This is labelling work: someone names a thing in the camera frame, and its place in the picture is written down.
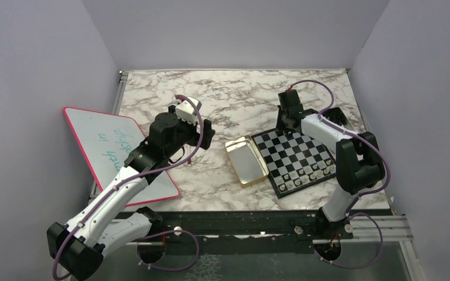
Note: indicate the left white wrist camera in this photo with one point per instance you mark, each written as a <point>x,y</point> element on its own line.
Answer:
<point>186,112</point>

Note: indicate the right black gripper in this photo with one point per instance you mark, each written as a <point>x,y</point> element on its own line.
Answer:
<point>279,125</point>

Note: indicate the red framed whiteboard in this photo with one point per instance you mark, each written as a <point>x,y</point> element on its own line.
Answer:
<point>104,139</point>

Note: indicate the black white chessboard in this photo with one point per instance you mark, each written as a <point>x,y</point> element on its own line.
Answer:
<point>296,155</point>

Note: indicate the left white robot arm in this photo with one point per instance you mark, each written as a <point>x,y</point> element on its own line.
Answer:
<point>79,246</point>

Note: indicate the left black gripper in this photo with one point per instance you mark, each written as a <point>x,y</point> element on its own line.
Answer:
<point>193,128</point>

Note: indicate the white box of black pieces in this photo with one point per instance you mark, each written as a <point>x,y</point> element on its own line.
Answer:
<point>337,116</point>

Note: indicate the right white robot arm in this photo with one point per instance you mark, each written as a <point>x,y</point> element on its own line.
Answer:
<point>358,165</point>

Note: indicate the black table front rail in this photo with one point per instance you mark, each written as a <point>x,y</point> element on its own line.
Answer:
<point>222,232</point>

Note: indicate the gold metal tin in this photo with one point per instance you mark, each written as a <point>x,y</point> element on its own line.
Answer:
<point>246,161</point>

